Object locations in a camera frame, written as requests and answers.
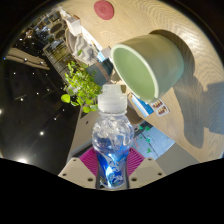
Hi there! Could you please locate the grey curved sofa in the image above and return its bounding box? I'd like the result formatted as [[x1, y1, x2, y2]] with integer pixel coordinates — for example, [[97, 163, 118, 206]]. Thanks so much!
[[64, 28, 144, 128]]

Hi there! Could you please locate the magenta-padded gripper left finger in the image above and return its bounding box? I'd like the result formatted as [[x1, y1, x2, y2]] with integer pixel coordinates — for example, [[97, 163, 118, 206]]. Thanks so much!
[[58, 147, 99, 189]]

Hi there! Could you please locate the dark framed decorated window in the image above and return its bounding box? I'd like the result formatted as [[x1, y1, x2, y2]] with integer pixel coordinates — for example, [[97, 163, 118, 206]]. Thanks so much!
[[131, 123, 176, 158]]

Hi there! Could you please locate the flat blue box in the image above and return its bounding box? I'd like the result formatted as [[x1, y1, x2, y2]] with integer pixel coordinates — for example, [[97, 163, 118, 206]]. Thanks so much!
[[129, 93, 155, 118]]

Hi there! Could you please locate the group of dining chairs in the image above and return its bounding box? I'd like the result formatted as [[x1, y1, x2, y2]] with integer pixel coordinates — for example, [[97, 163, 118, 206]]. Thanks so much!
[[33, 9, 68, 41]]

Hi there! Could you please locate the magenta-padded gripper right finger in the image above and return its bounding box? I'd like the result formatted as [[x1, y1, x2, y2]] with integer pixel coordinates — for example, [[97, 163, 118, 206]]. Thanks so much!
[[125, 147, 167, 189]]

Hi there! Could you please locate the green potted plant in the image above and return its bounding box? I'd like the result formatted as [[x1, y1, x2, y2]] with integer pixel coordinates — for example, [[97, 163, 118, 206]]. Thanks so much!
[[60, 49, 114, 114]]

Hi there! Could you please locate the blue tissue pack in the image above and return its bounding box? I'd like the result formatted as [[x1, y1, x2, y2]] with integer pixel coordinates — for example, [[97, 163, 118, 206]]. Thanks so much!
[[96, 46, 113, 63]]

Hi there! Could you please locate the grey chevron pillow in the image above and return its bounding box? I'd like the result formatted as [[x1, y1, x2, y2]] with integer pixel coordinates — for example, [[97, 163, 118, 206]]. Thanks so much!
[[68, 33, 101, 66]]

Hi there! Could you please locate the pale green mug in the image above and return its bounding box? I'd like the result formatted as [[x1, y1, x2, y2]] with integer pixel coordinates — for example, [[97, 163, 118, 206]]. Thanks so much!
[[109, 33, 185, 104]]

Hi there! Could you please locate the group of ceiling lights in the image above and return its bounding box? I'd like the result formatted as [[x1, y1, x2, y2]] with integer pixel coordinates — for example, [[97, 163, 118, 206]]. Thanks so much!
[[0, 56, 68, 164]]

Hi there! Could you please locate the white box with orange print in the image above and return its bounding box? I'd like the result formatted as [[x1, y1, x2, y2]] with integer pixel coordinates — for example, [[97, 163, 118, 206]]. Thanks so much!
[[64, 14, 83, 37]]

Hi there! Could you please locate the flat round red coaster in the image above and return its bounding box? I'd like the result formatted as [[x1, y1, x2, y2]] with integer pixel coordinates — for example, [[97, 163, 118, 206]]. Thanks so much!
[[93, 0, 115, 21]]

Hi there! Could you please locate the clear blue-labelled water bottle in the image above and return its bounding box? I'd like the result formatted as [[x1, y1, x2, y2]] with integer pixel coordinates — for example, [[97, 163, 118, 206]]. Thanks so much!
[[90, 83, 136, 190]]

